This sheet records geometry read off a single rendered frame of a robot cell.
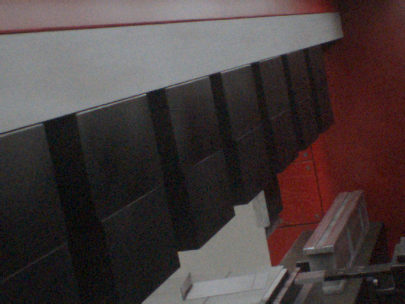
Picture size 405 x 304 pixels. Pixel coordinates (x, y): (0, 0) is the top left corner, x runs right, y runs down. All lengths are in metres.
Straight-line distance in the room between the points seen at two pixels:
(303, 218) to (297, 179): 0.10
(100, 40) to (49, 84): 0.11
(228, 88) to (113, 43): 0.33
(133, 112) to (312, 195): 1.45
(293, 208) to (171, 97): 1.36
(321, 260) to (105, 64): 0.99
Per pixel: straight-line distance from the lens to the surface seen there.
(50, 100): 0.60
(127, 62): 0.74
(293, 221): 2.17
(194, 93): 0.89
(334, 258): 1.61
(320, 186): 2.14
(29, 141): 0.56
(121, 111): 0.71
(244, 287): 1.30
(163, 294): 1.36
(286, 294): 1.26
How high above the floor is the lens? 1.36
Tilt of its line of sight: 7 degrees down
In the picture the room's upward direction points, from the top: 11 degrees counter-clockwise
